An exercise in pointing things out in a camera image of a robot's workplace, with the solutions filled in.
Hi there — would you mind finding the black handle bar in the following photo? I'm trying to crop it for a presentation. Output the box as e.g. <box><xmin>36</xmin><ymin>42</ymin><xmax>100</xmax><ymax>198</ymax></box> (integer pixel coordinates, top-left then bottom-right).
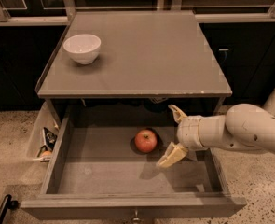
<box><xmin>0</xmin><ymin>194</ymin><xmax>19</xmax><ymax>224</ymax></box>

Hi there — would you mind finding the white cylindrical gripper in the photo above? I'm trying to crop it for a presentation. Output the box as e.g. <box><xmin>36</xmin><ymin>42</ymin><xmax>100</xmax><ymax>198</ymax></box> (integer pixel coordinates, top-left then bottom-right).
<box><xmin>156</xmin><ymin>105</ymin><xmax>206</xmax><ymax>168</ymax></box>

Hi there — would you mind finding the grey cabinet with counter top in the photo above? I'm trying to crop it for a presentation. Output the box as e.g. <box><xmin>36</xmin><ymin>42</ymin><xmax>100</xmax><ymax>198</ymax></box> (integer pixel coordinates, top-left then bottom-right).
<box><xmin>36</xmin><ymin>11</ymin><xmax>232</xmax><ymax>104</ymax></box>

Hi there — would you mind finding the white ceramic bowl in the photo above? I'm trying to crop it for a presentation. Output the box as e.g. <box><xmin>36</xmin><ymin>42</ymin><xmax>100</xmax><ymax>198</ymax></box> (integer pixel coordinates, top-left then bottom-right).
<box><xmin>62</xmin><ymin>34</ymin><xmax>102</xmax><ymax>64</ymax></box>

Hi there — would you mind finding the small orange fruit in bin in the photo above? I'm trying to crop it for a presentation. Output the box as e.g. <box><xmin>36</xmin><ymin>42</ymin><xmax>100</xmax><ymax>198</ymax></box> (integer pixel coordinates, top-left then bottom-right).
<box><xmin>40</xmin><ymin>151</ymin><xmax>52</xmax><ymax>158</ymax></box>

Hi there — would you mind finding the red apple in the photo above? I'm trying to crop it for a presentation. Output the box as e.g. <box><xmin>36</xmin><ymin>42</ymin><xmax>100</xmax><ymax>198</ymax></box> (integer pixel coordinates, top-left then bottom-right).
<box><xmin>134</xmin><ymin>129</ymin><xmax>158</xmax><ymax>153</ymax></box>

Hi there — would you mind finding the open grey top drawer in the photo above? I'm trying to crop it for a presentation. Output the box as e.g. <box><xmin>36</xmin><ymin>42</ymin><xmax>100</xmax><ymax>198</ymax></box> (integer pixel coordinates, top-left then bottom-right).
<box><xmin>21</xmin><ymin>105</ymin><xmax>246</xmax><ymax>219</ymax></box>

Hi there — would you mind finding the metal drawer knob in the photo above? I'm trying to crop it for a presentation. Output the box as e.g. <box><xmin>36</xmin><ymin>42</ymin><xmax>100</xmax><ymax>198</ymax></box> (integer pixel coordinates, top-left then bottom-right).
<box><xmin>131</xmin><ymin>210</ymin><xmax>141</xmax><ymax>224</ymax></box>

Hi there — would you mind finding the snack packet in bin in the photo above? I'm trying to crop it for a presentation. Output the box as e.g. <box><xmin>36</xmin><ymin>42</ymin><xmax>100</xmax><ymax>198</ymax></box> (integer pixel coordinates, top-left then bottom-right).
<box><xmin>42</xmin><ymin>127</ymin><xmax>57</xmax><ymax>151</ymax></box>

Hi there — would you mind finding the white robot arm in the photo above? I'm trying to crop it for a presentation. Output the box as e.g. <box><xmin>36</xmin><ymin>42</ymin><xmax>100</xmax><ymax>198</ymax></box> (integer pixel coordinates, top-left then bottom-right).
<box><xmin>157</xmin><ymin>89</ymin><xmax>275</xmax><ymax>168</ymax></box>

